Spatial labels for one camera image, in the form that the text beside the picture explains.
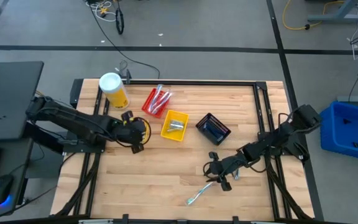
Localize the green toothbrush in clear bag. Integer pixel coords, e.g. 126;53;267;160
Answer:
185;181;214;207

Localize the black computer mouse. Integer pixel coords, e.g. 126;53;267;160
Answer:
0;174;15;206

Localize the blue plastic bin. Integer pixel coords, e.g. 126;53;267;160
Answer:
319;100;358;164

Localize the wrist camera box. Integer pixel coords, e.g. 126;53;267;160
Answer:
130;142;145;155
219;179;233;192

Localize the black cable loop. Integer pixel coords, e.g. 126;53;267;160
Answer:
114;6;126;35

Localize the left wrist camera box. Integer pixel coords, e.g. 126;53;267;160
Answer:
130;142;145;155

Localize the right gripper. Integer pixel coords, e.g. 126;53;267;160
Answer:
204;151;250;184

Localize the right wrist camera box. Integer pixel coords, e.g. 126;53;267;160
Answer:
219;179;233;192

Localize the black plastic basket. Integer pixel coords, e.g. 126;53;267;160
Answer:
195;112;232;146

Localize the red plastic basket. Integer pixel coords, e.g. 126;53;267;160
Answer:
140;87;172;119

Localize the yellow floor cable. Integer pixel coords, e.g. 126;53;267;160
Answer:
282;0;345;31

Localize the white cable bundle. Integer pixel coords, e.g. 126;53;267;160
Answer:
85;0;118;23

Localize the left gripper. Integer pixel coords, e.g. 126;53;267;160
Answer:
112;110;148;147

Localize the long black floor cable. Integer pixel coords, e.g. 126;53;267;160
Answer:
85;0;162;80

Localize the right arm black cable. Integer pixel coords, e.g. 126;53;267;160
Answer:
202;158;219;177

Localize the yellow wipes canister white lid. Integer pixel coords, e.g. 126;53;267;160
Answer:
98;72;131;110

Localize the black desk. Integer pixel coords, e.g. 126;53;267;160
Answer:
0;60;45;141
0;138;34;218

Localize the black metal table frame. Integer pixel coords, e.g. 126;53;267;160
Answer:
50;77;325;224

